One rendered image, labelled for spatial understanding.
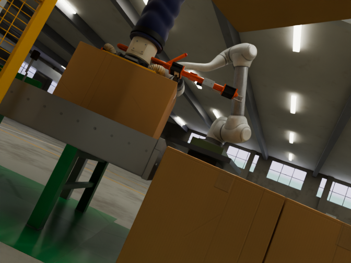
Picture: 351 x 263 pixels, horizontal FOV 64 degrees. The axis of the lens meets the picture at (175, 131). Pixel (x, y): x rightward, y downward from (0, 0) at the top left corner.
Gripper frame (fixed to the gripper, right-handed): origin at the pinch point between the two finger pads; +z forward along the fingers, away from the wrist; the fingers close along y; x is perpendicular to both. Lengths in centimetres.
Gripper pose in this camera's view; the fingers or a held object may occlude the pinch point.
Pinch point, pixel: (178, 71)
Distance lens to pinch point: 180.4
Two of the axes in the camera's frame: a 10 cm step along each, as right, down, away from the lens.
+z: 0.1, -1.8, -9.8
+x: -9.1, -4.0, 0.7
